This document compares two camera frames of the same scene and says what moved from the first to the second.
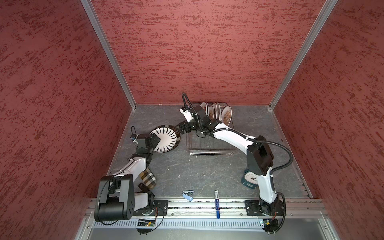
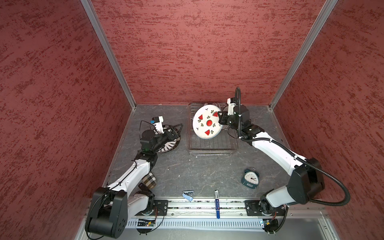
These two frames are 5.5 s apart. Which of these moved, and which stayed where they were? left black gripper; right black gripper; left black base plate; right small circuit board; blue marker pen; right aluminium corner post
Moved: right black gripper; left black gripper
Stayed: left black base plate; right small circuit board; blue marker pen; right aluminium corner post
